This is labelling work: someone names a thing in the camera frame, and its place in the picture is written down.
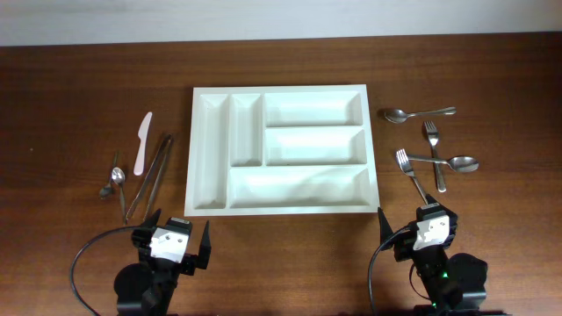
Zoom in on white plastic knife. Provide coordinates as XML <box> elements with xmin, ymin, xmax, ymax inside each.
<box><xmin>133</xmin><ymin>111</ymin><xmax>153</xmax><ymax>176</ymax></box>

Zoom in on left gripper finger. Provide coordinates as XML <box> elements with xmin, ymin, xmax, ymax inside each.
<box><xmin>140</xmin><ymin>209</ymin><xmax>162</xmax><ymax>229</ymax></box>
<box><xmin>196</xmin><ymin>221</ymin><xmax>212</xmax><ymax>269</ymax></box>

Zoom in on small shiny teaspoon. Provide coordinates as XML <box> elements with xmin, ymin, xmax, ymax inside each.
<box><xmin>112</xmin><ymin>167</ymin><xmax>127</xmax><ymax>225</ymax></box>

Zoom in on right black cable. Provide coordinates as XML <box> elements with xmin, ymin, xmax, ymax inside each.
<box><xmin>367</xmin><ymin>226</ymin><xmax>414</xmax><ymax>316</ymax></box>

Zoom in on white plastic cutlery tray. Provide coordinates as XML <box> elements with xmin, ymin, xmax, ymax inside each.
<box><xmin>184</xmin><ymin>84</ymin><xmax>380</xmax><ymax>217</ymax></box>

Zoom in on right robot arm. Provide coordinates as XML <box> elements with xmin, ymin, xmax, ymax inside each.
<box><xmin>368</xmin><ymin>195</ymin><xmax>488</xmax><ymax>315</ymax></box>

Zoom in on metal kitchen tongs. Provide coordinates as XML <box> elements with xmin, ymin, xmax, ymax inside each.
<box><xmin>126</xmin><ymin>134</ymin><xmax>174</xmax><ymax>219</ymax></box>

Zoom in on steel tablespoon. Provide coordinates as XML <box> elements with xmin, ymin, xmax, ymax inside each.
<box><xmin>383</xmin><ymin>107</ymin><xmax>457</xmax><ymax>124</ymax></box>
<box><xmin>407</xmin><ymin>154</ymin><xmax>479</xmax><ymax>173</ymax></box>

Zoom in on left black cable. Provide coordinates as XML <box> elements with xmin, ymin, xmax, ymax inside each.
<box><xmin>69</xmin><ymin>225</ymin><xmax>141</xmax><ymax>316</ymax></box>

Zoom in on steel fork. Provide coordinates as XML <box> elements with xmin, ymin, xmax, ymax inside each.
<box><xmin>395</xmin><ymin>149</ymin><xmax>429</xmax><ymax>205</ymax></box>
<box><xmin>423</xmin><ymin>121</ymin><xmax>447</xmax><ymax>193</ymax></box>

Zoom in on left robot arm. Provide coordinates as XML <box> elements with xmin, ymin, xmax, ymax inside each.
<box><xmin>113</xmin><ymin>211</ymin><xmax>212</xmax><ymax>315</ymax></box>

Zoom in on small dark teaspoon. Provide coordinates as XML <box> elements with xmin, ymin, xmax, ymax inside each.
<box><xmin>99</xmin><ymin>152</ymin><xmax>119</xmax><ymax>199</ymax></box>

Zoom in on black cable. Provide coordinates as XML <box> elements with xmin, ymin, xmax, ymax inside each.
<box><xmin>367</xmin><ymin>226</ymin><xmax>414</xmax><ymax>316</ymax></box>
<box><xmin>69</xmin><ymin>225</ymin><xmax>141</xmax><ymax>316</ymax></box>

